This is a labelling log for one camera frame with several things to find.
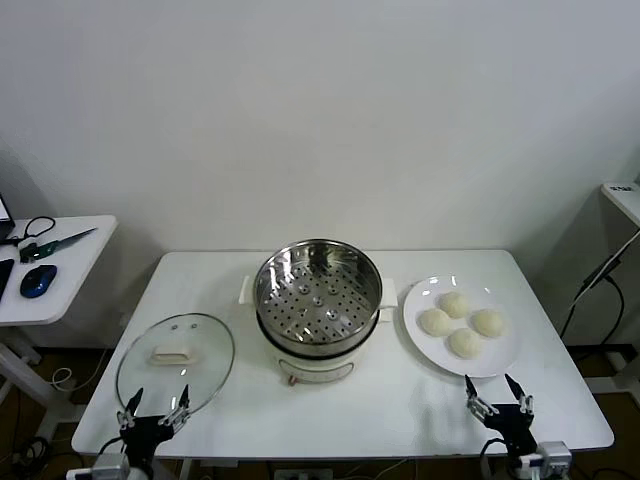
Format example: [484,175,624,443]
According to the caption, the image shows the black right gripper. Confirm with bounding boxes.
[464,373,539,454]

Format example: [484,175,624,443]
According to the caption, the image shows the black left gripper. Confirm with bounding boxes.
[117,383,192,466]

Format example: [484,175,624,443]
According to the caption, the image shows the glass lid with cream handle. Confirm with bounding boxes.
[115,312,236,419]

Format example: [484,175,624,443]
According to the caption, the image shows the white steamed baozi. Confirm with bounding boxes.
[438,291,470,320]
[447,327,485,359]
[417,308,452,338]
[470,308,506,338]

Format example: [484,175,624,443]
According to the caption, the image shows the stainless steel steamer basket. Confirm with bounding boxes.
[252,239,385,351]

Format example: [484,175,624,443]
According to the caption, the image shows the white round plate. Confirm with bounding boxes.
[402,274,523,379]

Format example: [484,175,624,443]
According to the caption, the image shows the white side table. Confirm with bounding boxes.
[0,214,119,441]

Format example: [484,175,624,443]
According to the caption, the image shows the white electric cooker pot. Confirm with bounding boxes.
[238,274,400,387]

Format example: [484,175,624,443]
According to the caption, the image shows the white power strip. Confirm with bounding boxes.
[273,468,334,480]

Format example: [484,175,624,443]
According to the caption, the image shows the blue black computer mouse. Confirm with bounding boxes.
[19,264,58,299]

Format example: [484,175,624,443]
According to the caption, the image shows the green black pointed tool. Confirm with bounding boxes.
[19,227,98,264]

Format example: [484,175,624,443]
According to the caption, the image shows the black keyboard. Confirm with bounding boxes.
[0,258,16,301]

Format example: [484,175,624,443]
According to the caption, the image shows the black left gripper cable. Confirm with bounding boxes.
[97,435,126,461]

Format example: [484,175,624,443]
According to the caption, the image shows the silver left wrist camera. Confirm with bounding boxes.
[92,454,132,480]

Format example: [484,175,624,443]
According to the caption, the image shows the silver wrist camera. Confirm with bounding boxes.
[535,440,572,477]
[92,454,132,480]

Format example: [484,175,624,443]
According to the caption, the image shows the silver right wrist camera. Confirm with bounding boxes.
[535,440,572,477]

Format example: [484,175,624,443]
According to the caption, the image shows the white coiled floor cable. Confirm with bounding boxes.
[49,367,76,391]

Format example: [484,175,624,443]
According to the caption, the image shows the black hanging cable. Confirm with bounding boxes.
[558,227,640,346]

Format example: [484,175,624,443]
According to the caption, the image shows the black looped cable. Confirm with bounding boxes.
[0,215,55,246]

